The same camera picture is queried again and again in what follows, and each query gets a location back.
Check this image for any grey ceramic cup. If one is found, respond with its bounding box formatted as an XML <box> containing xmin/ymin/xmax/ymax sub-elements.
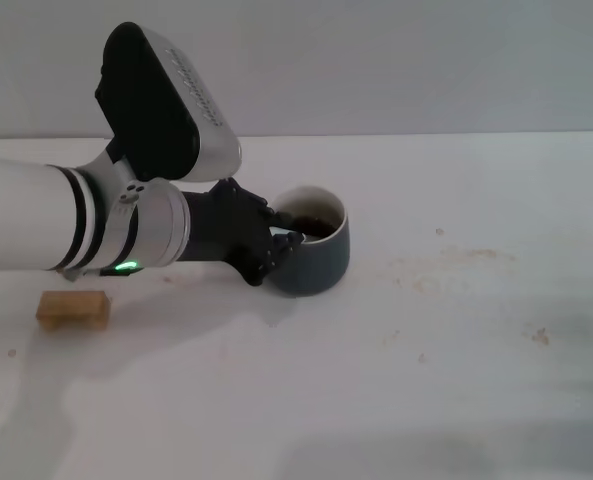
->
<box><xmin>262</xmin><ymin>184</ymin><xmax>352</xmax><ymax>298</ymax></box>

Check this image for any dark coffee liquid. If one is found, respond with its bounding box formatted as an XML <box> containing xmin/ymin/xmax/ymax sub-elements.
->
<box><xmin>291</xmin><ymin>214</ymin><xmax>338</xmax><ymax>239</ymax></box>

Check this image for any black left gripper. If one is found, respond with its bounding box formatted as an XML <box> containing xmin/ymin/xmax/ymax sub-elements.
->
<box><xmin>177</xmin><ymin>176</ymin><xmax>306</xmax><ymax>288</ymax></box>

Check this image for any light wooden block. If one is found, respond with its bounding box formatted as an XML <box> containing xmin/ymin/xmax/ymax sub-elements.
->
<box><xmin>35</xmin><ymin>290</ymin><xmax>113</xmax><ymax>332</ymax></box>

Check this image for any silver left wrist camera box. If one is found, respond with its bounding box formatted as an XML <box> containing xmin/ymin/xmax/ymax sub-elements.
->
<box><xmin>93</xmin><ymin>20</ymin><xmax>243</xmax><ymax>183</ymax></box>

